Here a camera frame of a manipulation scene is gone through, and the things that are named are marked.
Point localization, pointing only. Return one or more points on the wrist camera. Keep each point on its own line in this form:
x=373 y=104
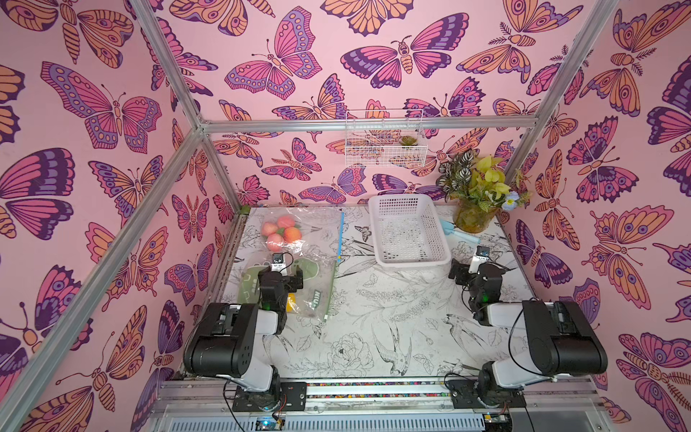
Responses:
x=482 y=255
x=278 y=263

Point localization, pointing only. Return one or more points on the aluminium frame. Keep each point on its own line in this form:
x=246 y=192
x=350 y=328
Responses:
x=34 y=380

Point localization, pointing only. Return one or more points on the yellow peach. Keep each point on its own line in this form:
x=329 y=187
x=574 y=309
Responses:
x=291 y=304

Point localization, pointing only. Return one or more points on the light blue scoop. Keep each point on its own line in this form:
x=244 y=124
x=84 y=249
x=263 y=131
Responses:
x=450 y=229

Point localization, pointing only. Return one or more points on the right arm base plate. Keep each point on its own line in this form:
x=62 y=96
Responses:
x=468 y=394

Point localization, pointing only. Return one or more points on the pink peach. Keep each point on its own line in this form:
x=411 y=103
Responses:
x=269 y=228
x=285 y=222
x=275 y=242

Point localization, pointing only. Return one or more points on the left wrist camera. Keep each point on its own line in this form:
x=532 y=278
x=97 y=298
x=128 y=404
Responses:
x=278 y=263

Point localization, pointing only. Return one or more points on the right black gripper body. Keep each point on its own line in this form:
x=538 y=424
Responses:
x=462 y=271

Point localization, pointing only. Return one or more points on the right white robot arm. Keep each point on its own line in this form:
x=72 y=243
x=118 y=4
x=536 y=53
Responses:
x=560 y=340

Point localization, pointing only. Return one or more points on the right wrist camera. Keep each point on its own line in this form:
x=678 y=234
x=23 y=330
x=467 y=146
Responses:
x=482 y=255

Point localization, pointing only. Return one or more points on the pink plastic basket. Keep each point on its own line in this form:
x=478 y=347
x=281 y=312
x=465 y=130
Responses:
x=407 y=232

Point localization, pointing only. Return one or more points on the clear green-zipper zip-top bag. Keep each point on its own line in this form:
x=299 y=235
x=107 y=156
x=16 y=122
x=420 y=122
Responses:
x=311 y=301

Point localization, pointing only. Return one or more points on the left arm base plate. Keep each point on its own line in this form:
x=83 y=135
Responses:
x=285 y=396

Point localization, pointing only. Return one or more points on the clear blue-zipper zip-top bag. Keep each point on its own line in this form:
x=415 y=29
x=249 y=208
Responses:
x=301 y=231

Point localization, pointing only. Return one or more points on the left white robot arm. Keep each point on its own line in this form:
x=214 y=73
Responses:
x=223 y=342

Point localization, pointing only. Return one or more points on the orange-red peach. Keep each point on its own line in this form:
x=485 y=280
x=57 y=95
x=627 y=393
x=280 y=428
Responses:
x=292 y=235

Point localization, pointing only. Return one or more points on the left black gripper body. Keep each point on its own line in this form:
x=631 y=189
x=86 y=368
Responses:
x=290 y=286

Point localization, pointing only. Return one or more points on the potted artificial plant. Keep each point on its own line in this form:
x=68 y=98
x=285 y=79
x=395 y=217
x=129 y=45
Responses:
x=480 y=189

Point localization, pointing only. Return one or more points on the white wire wall basket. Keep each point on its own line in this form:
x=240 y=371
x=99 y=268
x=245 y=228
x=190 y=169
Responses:
x=380 y=141

